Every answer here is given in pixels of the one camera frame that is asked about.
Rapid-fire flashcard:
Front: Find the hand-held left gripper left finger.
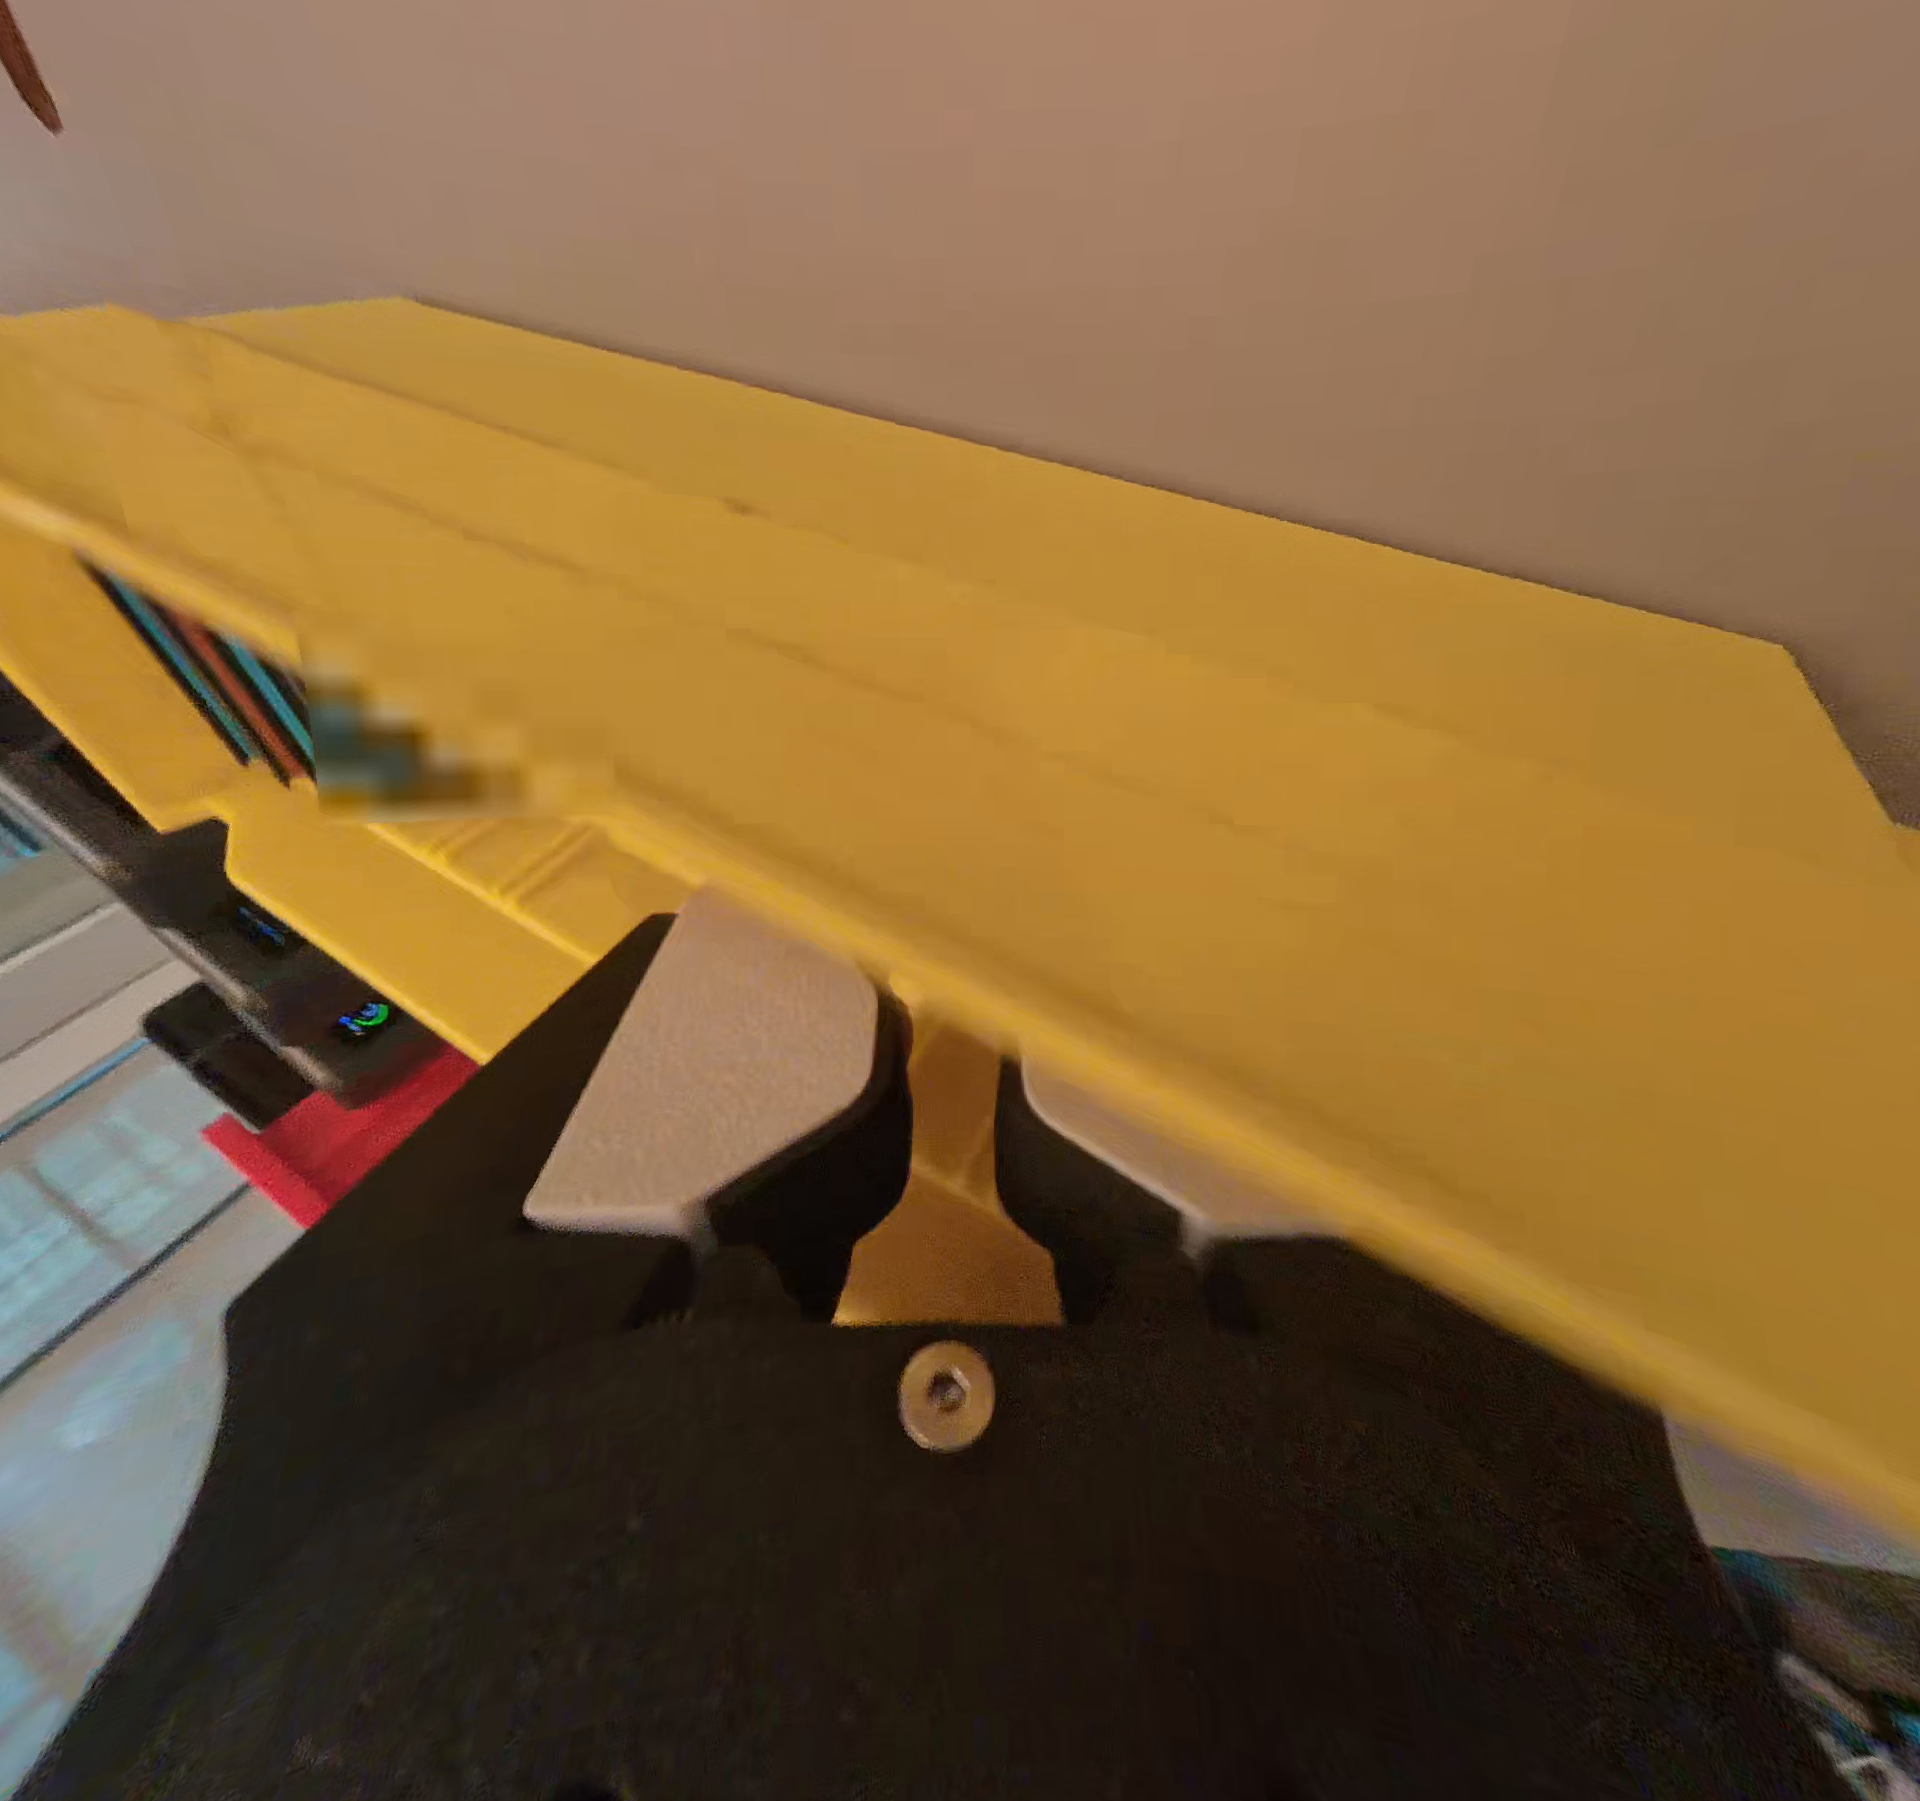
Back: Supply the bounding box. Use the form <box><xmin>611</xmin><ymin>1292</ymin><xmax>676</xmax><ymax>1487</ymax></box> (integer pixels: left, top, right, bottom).
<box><xmin>520</xmin><ymin>884</ymin><xmax>916</xmax><ymax>1320</ymax></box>

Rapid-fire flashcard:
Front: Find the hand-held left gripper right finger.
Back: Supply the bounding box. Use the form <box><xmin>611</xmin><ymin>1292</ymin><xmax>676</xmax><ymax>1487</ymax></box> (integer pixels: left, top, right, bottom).
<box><xmin>998</xmin><ymin>1052</ymin><xmax>1353</xmax><ymax>1326</ymax></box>

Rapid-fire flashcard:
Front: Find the black battery charging case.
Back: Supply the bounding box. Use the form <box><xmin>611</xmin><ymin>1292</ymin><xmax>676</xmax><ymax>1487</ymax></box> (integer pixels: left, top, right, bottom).
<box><xmin>0</xmin><ymin>692</ymin><xmax>483</xmax><ymax>1128</ymax></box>

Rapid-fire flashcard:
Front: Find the yellow plastic bin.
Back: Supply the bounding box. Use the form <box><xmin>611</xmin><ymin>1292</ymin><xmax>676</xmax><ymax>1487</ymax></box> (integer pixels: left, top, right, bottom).
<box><xmin>0</xmin><ymin>298</ymin><xmax>1920</xmax><ymax>1556</ymax></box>

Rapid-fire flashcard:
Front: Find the red flat object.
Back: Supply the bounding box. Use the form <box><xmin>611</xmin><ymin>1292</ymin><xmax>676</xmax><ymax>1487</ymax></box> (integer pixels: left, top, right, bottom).
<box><xmin>201</xmin><ymin>1042</ymin><xmax>483</xmax><ymax>1235</ymax></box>

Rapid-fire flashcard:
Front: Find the black battery blue trim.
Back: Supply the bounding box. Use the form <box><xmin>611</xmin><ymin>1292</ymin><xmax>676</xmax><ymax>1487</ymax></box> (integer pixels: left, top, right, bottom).
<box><xmin>224</xmin><ymin>637</ymin><xmax>320</xmax><ymax>784</ymax></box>
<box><xmin>81</xmin><ymin>563</ymin><xmax>250</xmax><ymax>769</ymax></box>

